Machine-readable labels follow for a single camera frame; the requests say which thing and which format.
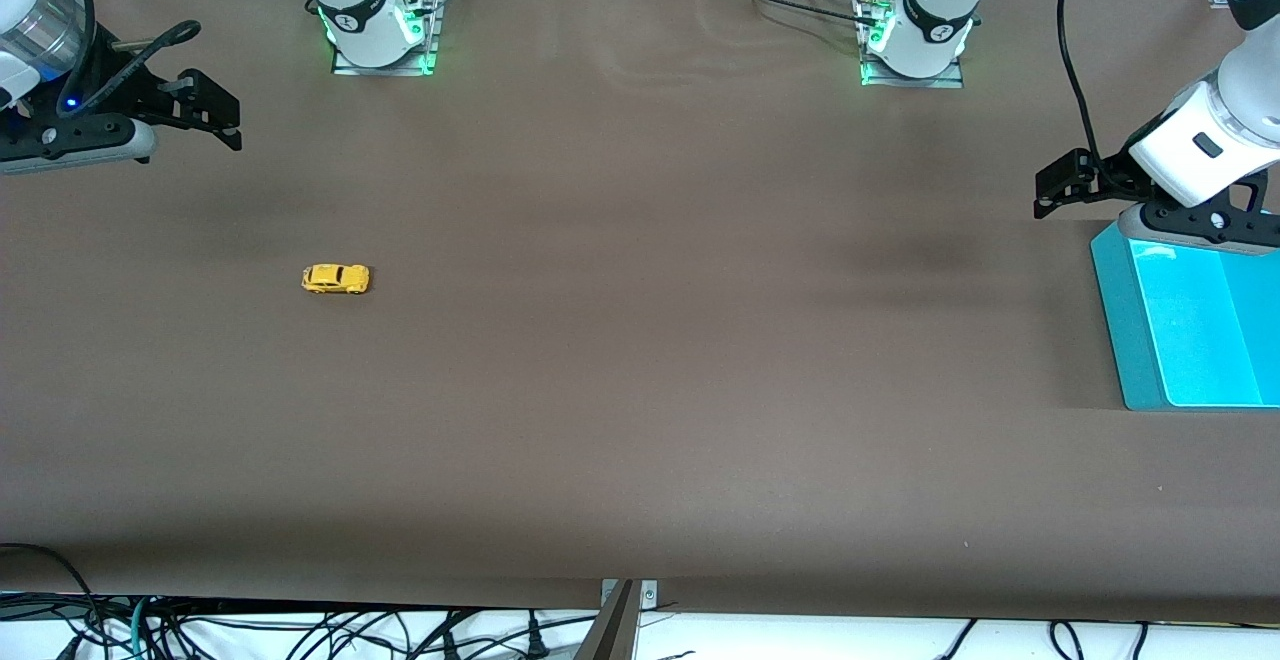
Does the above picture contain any yellow beetle toy car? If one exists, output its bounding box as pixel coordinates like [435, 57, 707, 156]
[301, 263, 371, 296]

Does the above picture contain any teal plastic bin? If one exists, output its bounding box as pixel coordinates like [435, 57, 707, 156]
[1090, 210, 1280, 411]

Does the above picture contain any brown table cover sheet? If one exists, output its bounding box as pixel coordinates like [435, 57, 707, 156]
[0, 0, 1280, 626]

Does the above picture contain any dark grey metal strut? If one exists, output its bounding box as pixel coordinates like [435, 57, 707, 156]
[572, 580, 641, 660]

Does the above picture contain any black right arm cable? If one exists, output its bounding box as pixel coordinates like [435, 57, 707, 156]
[55, 0, 203, 117]

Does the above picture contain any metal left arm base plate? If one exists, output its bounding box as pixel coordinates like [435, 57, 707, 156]
[858, 0, 966, 89]

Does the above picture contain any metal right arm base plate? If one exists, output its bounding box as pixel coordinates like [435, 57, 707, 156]
[330, 0, 443, 77]

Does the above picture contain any black base supply cable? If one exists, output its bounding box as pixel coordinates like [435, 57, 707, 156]
[695, 0, 871, 26]

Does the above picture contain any metal table edge bracket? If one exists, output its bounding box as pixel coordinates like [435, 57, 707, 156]
[600, 578, 659, 609]

